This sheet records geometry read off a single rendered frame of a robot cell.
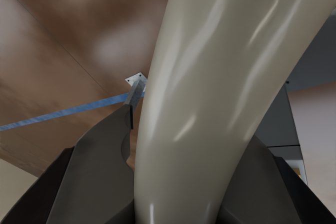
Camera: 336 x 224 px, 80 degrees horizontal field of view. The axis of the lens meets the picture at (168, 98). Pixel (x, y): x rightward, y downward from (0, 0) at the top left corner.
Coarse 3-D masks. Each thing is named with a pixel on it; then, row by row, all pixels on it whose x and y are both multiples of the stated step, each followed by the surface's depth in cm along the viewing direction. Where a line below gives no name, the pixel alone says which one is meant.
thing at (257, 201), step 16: (256, 144) 10; (240, 160) 9; (256, 160) 9; (272, 160) 9; (240, 176) 8; (256, 176) 8; (272, 176) 8; (240, 192) 7; (256, 192) 7; (272, 192) 7; (224, 208) 7; (240, 208) 7; (256, 208) 7; (272, 208) 7; (288, 208) 7
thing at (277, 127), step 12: (276, 96) 93; (276, 108) 89; (288, 108) 86; (264, 120) 88; (276, 120) 85; (288, 120) 83; (264, 132) 84; (276, 132) 82; (288, 132) 79; (276, 144) 79; (288, 144) 76; (288, 156) 74; (300, 156) 72; (300, 168) 75
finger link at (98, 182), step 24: (120, 120) 11; (96, 144) 9; (120, 144) 9; (72, 168) 8; (96, 168) 8; (120, 168) 8; (72, 192) 7; (96, 192) 7; (120, 192) 7; (48, 216) 6; (72, 216) 6; (96, 216) 6; (120, 216) 7
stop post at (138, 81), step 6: (138, 72) 175; (126, 78) 183; (132, 78) 182; (138, 78) 180; (144, 78) 178; (132, 84) 182; (138, 84) 177; (144, 84) 183; (132, 90) 173; (138, 90) 174; (144, 90) 190; (132, 96) 167; (138, 96) 172; (126, 102) 164; (132, 102) 165; (132, 108) 163
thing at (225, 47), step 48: (192, 0) 3; (240, 0) 3; (288, 0) 3; (192, 48) 3; (240, 48) 3; (288, 48) 3; (144, 96) 5; (192, 96) 4; (240, 96) 4; (144, 144) 5; (192, 144) 4; (240, 144) 4; (144, 192) 6; (192, 192) 5
